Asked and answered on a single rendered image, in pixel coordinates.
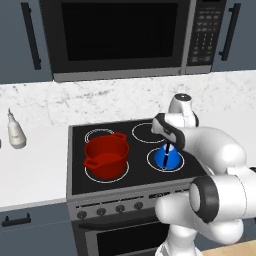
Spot black microwave door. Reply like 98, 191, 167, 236
39, 0, 197, 75

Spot white bottle with spout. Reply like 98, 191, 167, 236
7, 107, 28, 150

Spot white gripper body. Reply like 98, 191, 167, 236
151, 112, 187, 148

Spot black oven door handle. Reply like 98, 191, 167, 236
78, 215, 162, 232

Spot steel stove with black hob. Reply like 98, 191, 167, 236
65, 118, 209, 256

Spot black cupboard handle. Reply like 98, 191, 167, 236
20, 2, 43, 71
218, 3, 242, 62

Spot blue kettle with black handle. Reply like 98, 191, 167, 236
153, 142, 183, 172

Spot grey-blue cupboard door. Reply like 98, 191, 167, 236
211, 0, 256, 73
0, 0, 54, 85

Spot red pot with handles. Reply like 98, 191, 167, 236
83, 131, 131, 179

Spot black oven door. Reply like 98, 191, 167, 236
71, 216, 174, 256

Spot black drawer handle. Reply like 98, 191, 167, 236
1, 213, 32, 228

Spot steel and black microwave oven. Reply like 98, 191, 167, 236
39, 0, 228, 83

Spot grey-blue drawer front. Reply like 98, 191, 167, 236
0, 201, 76, 256

